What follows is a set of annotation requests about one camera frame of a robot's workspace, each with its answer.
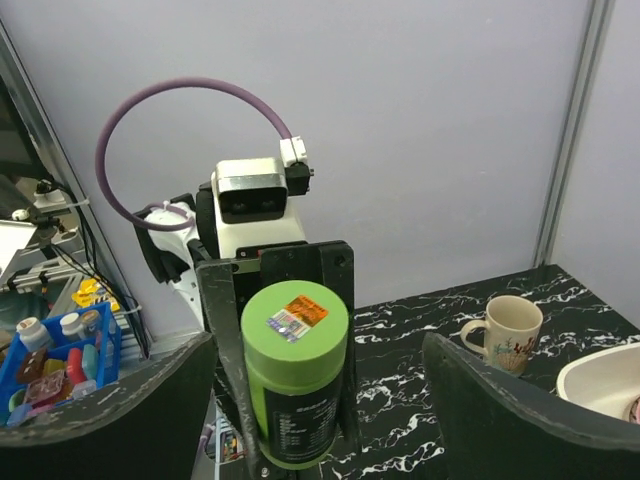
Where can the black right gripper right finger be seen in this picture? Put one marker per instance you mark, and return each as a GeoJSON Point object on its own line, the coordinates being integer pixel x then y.
{"type": "Point", "coordinates": [496, 426]}

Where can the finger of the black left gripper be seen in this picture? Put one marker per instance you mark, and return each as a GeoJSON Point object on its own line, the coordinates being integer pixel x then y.
{"type": "Point", "coordinates": [231, 388]}
{"type": "Point", "coordinates": [330, 264]}

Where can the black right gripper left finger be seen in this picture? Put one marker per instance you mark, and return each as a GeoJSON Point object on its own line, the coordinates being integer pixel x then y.
{"type": "Point", "coordinates": [144, 426]}

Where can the green bottle cap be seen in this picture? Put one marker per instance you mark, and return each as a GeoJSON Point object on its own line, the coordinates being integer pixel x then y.
{"type": "Point", "coordinates": [295, 331]}

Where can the green pill bottle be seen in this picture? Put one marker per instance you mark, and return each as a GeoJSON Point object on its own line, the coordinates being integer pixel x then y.
{"type": "Point", "coordinates": [296, 424]}

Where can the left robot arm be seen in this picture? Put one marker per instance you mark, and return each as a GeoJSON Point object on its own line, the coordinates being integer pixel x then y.
{"type": "Point", "coordinates": [176, 237]}

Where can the cream illustrated ceramic mug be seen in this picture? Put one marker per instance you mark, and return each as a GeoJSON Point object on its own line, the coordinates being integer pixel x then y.
{"type": "Point", "coordinates": [507, 334]}

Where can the blue plastic bin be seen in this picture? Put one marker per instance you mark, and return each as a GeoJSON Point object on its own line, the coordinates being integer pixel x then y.
{"type": "Point", "coordinates": [94, 326]}

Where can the colourful items in bin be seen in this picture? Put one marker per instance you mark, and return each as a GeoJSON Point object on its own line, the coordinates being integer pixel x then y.
{"type": "Point", "coordinates": [40, 382]}

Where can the white rectangular dish tub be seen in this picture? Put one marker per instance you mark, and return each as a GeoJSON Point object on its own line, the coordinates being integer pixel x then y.
{"type": "Point", "coordinates": [606, 382]}

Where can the white pill bottle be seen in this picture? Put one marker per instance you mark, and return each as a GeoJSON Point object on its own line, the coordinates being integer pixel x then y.
{"type": "Point", "coordinates": [33, 334]}

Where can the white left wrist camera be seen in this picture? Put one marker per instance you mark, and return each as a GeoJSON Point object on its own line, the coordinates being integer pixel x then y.
{"type": "Point", "coordinates": [251, 205]}

